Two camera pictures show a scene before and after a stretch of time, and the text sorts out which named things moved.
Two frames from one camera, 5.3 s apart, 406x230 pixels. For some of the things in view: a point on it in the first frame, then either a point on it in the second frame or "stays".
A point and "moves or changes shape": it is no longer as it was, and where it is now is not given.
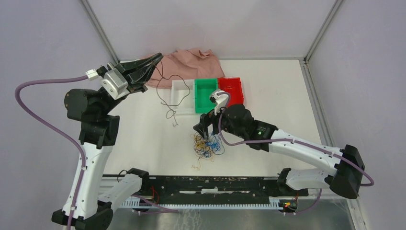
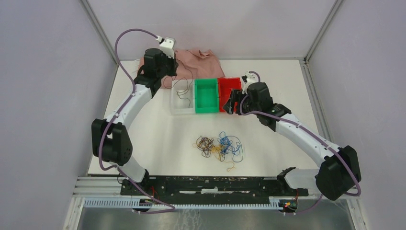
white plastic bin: x=183 y=98 stays
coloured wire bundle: x=206 y=147 moves or changes shape
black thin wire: x=156 y=89 → x=183 y=91
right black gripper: x=206 y=120 → x=236 y=95
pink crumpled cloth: x=194 y=63 stays
